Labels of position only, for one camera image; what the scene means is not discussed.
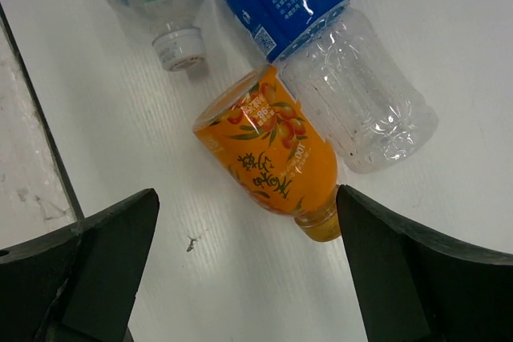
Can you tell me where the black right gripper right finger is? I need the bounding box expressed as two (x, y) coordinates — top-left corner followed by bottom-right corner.
(336, 185), (512, 341)

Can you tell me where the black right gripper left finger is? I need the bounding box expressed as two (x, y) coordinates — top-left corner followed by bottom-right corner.
(1, 189), (159, 341)

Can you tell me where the orange juice bottle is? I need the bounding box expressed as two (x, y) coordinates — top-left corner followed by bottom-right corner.
(192, 65), (341, 243)

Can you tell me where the clear bottle blue label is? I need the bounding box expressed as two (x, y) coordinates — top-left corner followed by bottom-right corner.
(224, 0), (438, 174)

